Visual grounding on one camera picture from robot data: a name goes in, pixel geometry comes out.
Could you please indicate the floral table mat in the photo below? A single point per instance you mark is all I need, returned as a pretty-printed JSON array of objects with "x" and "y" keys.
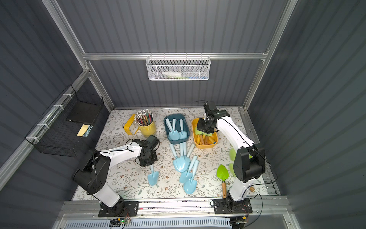
[{"x": 129, "y": 179}]

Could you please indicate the colored pencils bunch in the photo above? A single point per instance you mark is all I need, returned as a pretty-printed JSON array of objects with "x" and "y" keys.
[{"x": 144, "y": 117}]

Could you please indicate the green shovel wooden handle pair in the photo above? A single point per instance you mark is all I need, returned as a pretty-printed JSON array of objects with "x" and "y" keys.
[{"x": 198, "y": 132}]

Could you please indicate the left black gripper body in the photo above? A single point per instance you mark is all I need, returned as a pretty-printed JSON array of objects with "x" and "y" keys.
[{"x": 147, "y": 160}]

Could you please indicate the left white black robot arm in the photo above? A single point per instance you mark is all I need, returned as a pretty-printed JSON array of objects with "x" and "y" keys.
[{"x": 93, "y": 170}]

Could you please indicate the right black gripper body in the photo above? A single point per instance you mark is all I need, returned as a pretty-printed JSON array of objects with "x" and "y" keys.
[{"x": 204, "y": 126}]

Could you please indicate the green shovel far right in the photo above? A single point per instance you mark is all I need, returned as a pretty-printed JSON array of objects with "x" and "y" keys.
[{"x": 232, "y": 154}]

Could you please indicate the white bottle in basket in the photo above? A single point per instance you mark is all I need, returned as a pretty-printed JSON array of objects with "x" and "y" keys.
[{"x": 172, "y": 74}]

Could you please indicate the green shovel brown handle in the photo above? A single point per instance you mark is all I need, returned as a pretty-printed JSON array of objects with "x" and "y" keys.
[{"x": 202, "y": 140}]

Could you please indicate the white wire wall basket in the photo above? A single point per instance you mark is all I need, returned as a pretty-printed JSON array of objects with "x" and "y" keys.
[{"x": 191, "y": 69}]

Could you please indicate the black wire side basket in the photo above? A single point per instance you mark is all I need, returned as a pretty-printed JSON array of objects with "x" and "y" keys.
[{"x": 57, "y": 136}]

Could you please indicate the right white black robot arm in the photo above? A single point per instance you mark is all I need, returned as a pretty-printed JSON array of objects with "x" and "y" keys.
[{"x": 249, "y": 163}]

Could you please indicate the yellow sticky notes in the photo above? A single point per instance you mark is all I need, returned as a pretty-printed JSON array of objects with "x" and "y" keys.
[{"x": 84, "y": 128}]

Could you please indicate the blue shovel cluster back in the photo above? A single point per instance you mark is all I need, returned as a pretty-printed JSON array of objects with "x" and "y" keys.
[{"x": 183, "y": 161}]

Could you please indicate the green shovel yellow handle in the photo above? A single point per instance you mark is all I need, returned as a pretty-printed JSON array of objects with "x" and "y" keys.
[{"x": 211, "y": 140}]

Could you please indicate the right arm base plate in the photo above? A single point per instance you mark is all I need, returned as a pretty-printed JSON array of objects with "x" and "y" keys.
[{"x": 228, "y": 206}]

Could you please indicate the blue shovel cluster middle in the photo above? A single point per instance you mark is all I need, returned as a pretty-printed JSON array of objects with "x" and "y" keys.
[{"x": 175, "y": 165}]

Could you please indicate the green shovel wooden handle right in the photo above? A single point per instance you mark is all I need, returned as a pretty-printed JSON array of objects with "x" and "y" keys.
[{"x": 223, "y": 174}]

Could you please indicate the white perforated front panel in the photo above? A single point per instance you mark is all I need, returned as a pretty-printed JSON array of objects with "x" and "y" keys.
[{"x": 158, "y": 223}]

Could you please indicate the teal storage box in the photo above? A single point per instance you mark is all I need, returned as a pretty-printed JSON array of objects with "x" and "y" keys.
[{"x": 177, "y": 127}]

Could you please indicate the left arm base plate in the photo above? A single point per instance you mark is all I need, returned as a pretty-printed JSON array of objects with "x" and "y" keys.
[{"x": 121, "y": 209}]

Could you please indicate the black notebook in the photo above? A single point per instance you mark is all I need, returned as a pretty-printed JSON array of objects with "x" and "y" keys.
[{"x": 83, "y": 112}]

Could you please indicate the yellow storage box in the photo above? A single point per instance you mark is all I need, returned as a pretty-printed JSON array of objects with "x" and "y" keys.
[{"x": 197, "y": 139}]

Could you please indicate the blue shovel mid right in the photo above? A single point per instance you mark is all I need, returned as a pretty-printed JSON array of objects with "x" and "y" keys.
[{"x": 185, "y": 176}]

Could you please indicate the blue shovel cluster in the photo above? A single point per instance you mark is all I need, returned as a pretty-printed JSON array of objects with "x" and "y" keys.
[
  {"x": 175, "y": 165},
  {"x": 183, "y": 161}
]

